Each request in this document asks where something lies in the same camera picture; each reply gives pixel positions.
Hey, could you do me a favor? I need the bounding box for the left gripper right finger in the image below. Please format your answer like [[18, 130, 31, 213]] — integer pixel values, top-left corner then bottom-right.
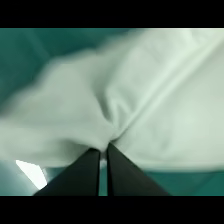
[[106, 142, 171, 197]]

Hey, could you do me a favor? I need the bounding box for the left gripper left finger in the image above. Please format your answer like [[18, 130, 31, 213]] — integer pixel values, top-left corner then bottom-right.
[[33, 148, 101, 197]]

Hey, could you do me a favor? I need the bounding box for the white T-shirt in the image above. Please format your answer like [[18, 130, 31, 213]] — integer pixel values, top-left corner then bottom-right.
[[0, 28, 224, 173]]

